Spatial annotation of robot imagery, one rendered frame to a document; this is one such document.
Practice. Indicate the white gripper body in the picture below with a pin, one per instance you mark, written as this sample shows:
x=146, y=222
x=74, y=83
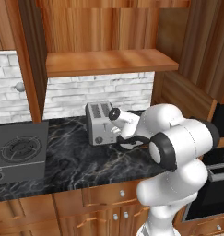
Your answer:
x=122, y=132

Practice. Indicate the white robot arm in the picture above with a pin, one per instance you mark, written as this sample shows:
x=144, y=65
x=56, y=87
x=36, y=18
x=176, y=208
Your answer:
x=178, y=190

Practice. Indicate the wooden cabinet shelf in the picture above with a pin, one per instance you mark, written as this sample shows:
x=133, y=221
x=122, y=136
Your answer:
x=110, y=63

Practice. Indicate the silver base cabinet knob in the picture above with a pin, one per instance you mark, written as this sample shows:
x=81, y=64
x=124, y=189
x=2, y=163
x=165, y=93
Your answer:
x=115, y=216
x=126, y=214

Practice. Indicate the wooden base cabinet door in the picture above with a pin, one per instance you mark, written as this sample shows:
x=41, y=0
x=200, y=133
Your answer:
x=133, y=219
x=91, y=222

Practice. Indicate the wooden cabinet door with knob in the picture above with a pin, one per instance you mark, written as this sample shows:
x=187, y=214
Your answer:
x=30, y=61

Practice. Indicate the wooden base cabinet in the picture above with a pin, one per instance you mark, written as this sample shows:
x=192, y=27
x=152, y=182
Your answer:
x=22, y=216

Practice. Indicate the silver toaster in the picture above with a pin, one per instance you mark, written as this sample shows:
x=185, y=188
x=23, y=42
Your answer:
x=98, y=126

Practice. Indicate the silver drawer knob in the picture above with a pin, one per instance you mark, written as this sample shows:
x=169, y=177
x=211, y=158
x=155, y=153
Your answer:
x=122, y=193

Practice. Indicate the wooden drawer front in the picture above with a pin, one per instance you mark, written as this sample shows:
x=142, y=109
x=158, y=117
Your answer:
x=101, y=195

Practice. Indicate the wooden side panel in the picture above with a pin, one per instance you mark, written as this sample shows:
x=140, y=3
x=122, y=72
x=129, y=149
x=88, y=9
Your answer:
x=181, y=93

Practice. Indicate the grey gas hob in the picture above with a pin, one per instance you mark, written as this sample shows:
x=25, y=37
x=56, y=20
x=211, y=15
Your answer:
x=19, y=153

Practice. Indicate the round silver door knob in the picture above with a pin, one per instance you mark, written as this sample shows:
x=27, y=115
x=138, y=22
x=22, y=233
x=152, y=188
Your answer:
x=19, y=86

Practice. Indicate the black oven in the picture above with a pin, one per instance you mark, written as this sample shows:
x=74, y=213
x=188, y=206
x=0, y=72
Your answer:
x=216, y=196

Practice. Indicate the wooden drawer under oven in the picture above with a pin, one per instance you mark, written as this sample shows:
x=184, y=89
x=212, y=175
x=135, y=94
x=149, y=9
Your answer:
x=208, y=229

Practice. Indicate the silver knob under oven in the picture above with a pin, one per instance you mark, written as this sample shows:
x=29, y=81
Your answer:
x=219, y=227

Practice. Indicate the wooden wall cabinet body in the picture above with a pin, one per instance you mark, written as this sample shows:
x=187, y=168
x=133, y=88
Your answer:
x=101, y=27

